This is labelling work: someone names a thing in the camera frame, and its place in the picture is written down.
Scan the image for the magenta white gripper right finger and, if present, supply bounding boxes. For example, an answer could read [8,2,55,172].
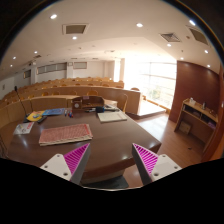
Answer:
[132,143,181,185]

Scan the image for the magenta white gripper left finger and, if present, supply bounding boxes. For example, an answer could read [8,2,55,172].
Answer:
[41,143,91,185]

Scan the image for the red patterned folded towel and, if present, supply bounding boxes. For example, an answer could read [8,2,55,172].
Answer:
[39,124,93,146]

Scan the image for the black remote control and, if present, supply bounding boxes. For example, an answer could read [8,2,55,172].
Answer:
[37,116,47,124]

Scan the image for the blue book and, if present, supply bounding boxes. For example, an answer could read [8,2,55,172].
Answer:
[42,108,65,116]

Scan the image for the beige folded cloth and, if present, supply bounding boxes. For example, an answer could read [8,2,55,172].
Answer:
[98,112,127,123]

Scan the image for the yellow round disc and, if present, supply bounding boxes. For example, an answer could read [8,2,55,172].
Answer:
[27,111,43,122]

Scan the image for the white paper booklet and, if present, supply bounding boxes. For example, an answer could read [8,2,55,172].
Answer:
[14,122,34,135]

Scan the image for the wooden desktop lectern box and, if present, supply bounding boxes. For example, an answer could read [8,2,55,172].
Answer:
[71,95,104,111]

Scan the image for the wooden shelf cabinet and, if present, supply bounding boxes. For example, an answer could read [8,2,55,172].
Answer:
[175,99,218,144]

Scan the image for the black microphone stand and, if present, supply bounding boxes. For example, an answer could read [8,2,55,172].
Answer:
[14,86,28,123]

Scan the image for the wooden chair behind desk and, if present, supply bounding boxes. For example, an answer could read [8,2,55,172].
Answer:
[122,94,128,112]

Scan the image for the long curved wooden desk row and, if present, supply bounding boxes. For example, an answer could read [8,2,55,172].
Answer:
[18,86,142,114]

